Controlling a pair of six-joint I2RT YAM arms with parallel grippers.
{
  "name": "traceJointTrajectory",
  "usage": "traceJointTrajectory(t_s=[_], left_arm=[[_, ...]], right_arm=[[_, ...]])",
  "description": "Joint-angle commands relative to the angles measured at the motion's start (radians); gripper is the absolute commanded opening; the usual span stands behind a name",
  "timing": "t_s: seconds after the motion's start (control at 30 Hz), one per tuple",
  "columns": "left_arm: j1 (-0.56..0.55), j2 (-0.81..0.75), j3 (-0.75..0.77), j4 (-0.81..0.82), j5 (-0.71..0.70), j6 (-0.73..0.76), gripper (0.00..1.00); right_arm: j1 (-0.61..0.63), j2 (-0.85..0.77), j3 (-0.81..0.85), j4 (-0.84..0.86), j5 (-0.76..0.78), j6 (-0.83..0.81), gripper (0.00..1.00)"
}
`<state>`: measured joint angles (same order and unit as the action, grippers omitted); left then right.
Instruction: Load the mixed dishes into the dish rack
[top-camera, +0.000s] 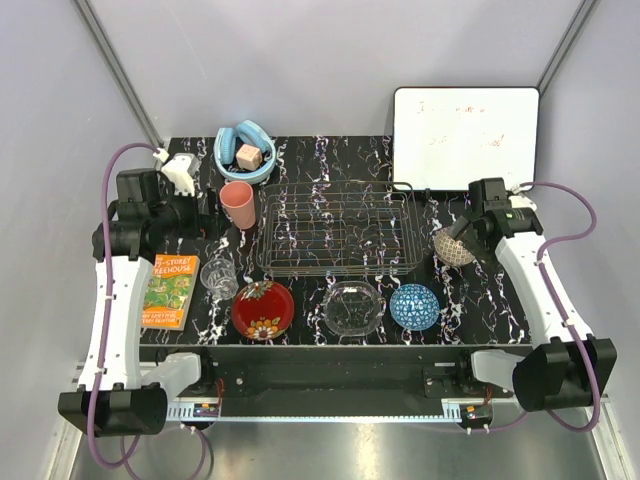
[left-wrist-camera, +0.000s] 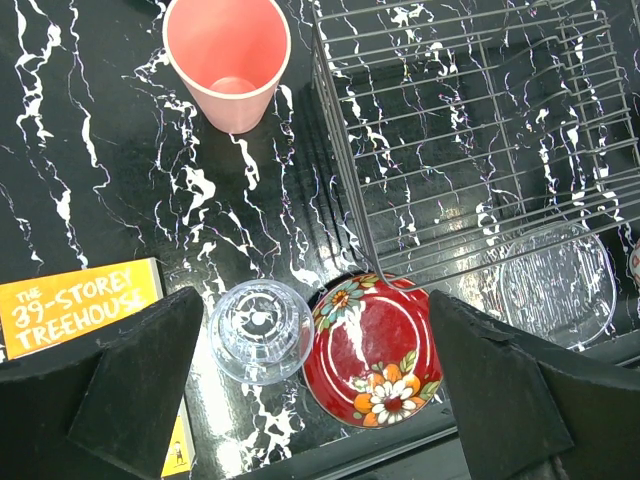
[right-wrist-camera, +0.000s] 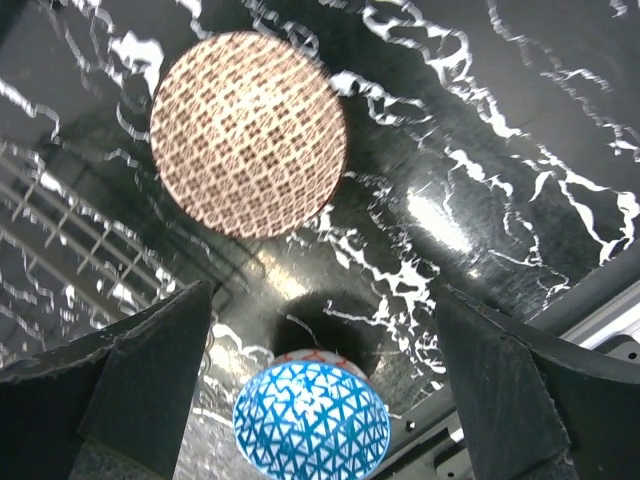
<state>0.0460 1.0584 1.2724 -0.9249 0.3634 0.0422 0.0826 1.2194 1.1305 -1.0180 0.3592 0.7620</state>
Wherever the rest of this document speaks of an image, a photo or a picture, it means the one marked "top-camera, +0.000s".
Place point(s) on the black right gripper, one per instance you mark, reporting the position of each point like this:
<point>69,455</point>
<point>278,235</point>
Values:
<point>459,226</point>

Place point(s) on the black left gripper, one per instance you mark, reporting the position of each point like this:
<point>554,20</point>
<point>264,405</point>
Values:
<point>193,229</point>

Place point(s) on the beige patterned bowl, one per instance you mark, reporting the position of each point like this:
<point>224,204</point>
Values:
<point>451,252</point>

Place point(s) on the clear faceted glass tumbler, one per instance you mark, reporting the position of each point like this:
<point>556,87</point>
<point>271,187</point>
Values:
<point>218,276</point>

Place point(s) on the blue patterned bowl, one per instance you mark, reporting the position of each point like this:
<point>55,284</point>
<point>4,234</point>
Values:
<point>414,307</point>

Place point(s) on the red floral plate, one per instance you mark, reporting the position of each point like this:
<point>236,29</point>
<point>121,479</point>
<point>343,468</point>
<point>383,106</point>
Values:
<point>263,310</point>

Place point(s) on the clear glass dish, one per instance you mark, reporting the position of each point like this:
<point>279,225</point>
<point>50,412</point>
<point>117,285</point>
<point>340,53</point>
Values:
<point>353,308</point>

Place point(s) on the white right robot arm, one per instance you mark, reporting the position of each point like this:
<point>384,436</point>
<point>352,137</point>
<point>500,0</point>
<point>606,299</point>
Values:
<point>568,367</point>

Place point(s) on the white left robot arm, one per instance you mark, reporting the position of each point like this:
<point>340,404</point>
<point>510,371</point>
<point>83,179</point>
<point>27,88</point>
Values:
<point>113,397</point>

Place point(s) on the pink plastic cup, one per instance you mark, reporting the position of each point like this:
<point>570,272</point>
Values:
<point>237,198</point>

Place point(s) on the light blue headphones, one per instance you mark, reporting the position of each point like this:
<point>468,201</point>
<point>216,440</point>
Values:
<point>227,142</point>

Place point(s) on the pink dice cube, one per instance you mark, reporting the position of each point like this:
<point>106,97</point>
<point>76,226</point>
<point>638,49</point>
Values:
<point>249,157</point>

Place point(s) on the white dry-erase board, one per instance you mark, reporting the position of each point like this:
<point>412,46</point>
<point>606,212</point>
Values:
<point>447,137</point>

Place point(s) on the orange treehouse book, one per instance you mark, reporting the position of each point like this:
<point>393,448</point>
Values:
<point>169,293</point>

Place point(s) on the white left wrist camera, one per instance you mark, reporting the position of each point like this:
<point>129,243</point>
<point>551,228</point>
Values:
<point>180,171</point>

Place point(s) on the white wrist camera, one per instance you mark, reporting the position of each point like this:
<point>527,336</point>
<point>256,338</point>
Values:
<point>519,198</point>
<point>180,171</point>

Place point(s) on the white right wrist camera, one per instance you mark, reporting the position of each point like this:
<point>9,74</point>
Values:
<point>519,198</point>

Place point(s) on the wire dish rack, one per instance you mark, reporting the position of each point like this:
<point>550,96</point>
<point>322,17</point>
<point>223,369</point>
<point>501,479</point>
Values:
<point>339,228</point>

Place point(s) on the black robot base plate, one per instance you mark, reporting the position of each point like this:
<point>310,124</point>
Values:
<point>354,383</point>

